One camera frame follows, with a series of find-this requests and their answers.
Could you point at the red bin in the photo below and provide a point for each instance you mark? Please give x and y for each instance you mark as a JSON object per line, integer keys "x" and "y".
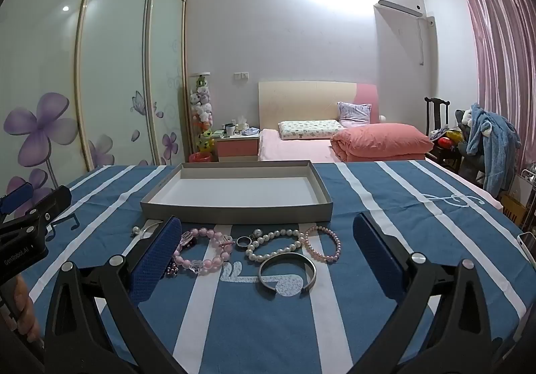
{"x": 200, "y": 157}

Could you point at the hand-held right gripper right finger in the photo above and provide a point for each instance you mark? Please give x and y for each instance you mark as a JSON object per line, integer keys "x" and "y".
{"x": 376, "y": 259}

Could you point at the white mug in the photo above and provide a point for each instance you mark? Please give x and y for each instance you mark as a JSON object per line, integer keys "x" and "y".
{"x": 230, "y": 130}

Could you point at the pink white nightstand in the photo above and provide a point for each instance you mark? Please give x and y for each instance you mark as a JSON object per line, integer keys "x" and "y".
{"x": 236, "y": 146}

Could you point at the floral sliding door wardrobe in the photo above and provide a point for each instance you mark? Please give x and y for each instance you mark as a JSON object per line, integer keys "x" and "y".
{"x": 117, "y": 64}

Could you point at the tissue box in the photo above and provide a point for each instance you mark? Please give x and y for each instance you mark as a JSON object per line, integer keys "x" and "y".
{"x": 243, "y": 126}

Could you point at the cream pink bed headboard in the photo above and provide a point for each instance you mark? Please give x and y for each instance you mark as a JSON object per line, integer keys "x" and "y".
{"x": 301, "y": 102}

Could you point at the white printed pillow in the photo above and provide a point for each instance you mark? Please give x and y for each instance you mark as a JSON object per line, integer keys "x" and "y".
{"x": 310, "y": 129}

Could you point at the grey cardboard box tray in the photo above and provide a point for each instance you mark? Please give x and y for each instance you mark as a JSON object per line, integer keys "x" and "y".
{"x": 251, "y": 194}

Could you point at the pink curtain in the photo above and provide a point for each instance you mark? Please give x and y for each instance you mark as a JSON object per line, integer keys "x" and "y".
{"x": 502, "y": 64}

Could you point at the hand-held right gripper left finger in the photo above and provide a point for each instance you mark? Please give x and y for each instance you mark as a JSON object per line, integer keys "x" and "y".
{"x": 154, "y": 263}

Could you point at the blue white striped cloth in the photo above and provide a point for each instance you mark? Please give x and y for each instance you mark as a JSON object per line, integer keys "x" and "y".
{"x": 368, "y": 190}

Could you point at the silver bangle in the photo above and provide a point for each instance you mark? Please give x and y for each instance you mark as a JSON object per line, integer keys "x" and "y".
{"x": 263, "y": 275}

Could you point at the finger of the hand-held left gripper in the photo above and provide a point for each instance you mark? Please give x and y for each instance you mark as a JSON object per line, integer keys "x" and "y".
{"x": 16, "y": 193}
{"x": 53, "y": 200}

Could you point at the pink bed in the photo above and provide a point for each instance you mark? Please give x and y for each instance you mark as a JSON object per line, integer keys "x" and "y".
{"x": 293, "y": 148}

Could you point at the silver pearl hair clip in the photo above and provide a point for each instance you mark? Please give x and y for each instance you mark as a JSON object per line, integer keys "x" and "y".
{"x": 136, "y": 230}

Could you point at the plush toy tower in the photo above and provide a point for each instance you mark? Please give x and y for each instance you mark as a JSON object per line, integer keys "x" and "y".
{"x": 201, "y": 106}

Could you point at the dark wooden chair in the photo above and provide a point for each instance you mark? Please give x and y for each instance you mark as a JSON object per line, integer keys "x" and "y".
{"x": 435, "y": 110}

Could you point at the cardboard box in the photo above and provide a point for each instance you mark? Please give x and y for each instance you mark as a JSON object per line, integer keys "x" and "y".
{"x": 513, "y": 208}

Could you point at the white phone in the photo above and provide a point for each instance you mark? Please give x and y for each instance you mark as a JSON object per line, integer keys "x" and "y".
{"x": 527, "y": 246}

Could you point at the colourful toys on chair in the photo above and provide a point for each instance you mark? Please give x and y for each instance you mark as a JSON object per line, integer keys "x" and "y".
{"x": 446, "y": 140}

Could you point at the purple pillow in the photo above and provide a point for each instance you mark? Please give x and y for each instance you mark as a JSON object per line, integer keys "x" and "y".
{"x": 354, "y": 112}

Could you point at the white wall switch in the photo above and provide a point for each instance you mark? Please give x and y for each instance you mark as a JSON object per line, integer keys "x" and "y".
{"x": 241, "y": 75}

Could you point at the blue fleece robe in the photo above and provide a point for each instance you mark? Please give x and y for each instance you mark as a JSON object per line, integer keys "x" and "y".
{"x": 494, "y": 148}

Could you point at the person's left hand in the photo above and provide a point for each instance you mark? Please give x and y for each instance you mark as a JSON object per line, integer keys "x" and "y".
{"x": 27, "y": 315}

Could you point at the folded pink quilt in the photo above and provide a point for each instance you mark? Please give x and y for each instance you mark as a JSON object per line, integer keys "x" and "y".
{"x": 377, "y": 141}

